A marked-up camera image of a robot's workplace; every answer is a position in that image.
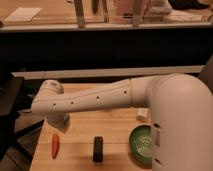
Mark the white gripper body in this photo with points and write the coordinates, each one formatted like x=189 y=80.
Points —
x=60 y=122

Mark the red chili pepper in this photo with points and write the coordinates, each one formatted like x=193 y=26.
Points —
x=55 y=145

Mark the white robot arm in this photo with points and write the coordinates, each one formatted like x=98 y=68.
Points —
x=182 y=114

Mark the black rectangular remote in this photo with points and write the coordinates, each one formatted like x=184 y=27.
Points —
x=98 y=149

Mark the black chair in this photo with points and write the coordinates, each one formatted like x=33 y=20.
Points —
x=12 y=100

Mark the green plate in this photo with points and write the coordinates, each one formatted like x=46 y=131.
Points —
x=140 y=144

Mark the white plastic bottle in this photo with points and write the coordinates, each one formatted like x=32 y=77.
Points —
x=142 y=114

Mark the white paper sheet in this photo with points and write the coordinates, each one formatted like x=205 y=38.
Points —
x=23 y=14

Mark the wooden table leg left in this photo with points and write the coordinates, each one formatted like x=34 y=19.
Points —
x=79 y=13

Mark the wooden table leg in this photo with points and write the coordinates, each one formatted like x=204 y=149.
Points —
x=79 y=13
x=136 y=13

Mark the wooden table leg right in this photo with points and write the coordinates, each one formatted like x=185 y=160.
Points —
x=136 y=13

